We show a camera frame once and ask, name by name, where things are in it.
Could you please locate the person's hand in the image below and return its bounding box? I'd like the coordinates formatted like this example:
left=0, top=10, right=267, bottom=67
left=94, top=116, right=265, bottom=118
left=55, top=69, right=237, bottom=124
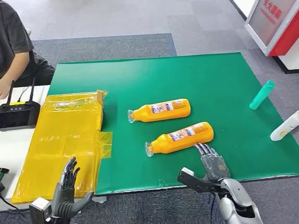
left=0, top=74, right=13, bottom=100

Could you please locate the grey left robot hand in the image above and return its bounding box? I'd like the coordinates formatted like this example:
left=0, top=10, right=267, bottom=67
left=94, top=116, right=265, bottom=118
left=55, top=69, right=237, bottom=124
left=51, top=156, right=94, bottom=222

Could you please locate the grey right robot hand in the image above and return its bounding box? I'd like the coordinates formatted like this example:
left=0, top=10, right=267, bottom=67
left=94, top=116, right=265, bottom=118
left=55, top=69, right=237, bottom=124
left=193, top=142, right=231, bottom=183

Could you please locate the orange bottle with label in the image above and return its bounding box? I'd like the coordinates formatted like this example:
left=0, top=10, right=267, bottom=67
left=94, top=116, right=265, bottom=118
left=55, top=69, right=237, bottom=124
left=144, top=121, right=214, bottom=158
left=128, top=98, right=192, bottom=124

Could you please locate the teal plastic bottle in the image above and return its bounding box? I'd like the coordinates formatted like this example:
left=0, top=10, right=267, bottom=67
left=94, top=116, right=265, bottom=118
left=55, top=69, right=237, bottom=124
left=249, top=80, right=276, bottom=111

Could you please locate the white plastic bottle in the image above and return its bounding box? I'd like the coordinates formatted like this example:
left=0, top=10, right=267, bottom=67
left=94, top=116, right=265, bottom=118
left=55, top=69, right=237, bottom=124
left=270, top=111, right=299, bottom=142

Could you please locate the black remote controller with antennas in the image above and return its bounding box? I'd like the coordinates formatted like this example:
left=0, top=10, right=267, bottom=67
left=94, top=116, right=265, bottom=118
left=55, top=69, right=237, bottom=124
left=0, top=77, right=42, bottom=131

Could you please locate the person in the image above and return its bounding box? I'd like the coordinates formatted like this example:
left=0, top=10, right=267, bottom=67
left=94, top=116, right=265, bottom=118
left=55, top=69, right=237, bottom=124
left=0, top=0, right=56, bottom=100

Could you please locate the yellow plastic wrapped box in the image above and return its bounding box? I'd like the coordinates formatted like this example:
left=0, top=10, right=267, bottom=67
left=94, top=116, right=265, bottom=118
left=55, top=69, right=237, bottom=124
left=11, top=90, right=113, bottom=205

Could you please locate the black device at table edge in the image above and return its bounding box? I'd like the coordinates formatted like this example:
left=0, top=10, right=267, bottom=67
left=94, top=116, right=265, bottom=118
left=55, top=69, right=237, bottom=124
left=0, top=168, right=10, bottom=193

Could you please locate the green table mat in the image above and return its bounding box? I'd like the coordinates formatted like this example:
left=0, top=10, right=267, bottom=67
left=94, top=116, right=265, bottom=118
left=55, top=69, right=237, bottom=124
left=48, top=52, right=299, bottom=196

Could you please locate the red and white cabinet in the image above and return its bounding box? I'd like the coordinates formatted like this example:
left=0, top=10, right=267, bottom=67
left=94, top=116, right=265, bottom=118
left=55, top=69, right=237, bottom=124
left=244, top=0, right=299, bottom=74

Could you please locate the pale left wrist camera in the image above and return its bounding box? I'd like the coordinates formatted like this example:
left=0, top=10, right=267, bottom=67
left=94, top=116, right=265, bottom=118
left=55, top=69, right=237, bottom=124
left=29, top=197, right=52, bottom=224

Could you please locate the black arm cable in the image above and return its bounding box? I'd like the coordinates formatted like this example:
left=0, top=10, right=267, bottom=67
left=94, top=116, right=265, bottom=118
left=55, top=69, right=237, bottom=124
left=209, top=193, right=216, bottom=224

